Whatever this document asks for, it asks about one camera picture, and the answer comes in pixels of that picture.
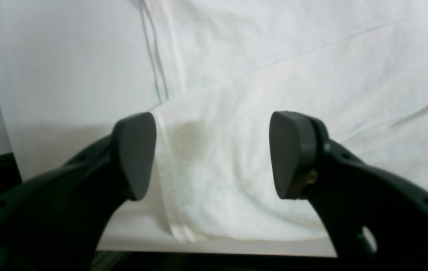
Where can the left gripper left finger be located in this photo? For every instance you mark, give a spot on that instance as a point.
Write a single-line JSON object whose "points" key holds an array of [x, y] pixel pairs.
{"points": [[54, 221]]}

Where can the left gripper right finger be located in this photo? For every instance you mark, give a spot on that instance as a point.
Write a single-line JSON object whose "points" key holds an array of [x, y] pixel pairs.
{"points": [[376, 220]]}

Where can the white printed T-shirt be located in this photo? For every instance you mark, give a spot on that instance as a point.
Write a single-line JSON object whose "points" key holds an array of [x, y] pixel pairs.
{"points": [[224, 66]]}

